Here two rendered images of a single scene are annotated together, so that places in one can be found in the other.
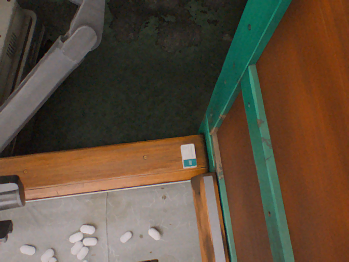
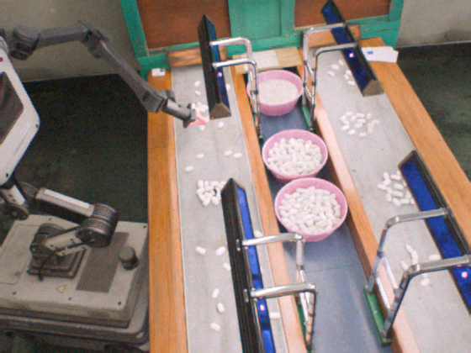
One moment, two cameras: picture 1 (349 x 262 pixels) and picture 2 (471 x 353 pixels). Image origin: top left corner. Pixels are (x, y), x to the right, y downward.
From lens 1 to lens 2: 1.96 m
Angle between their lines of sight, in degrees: 40
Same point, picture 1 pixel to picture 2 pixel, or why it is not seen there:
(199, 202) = (181, 58)
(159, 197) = (178, 85)
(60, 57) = (107, 44)
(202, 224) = (191, 57)
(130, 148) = not seen: hidden behind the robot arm
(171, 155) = (156, 79)
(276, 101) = not seen: outside the picture
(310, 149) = not seen: outside the picture
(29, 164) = (153, 129)
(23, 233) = (193, 132)
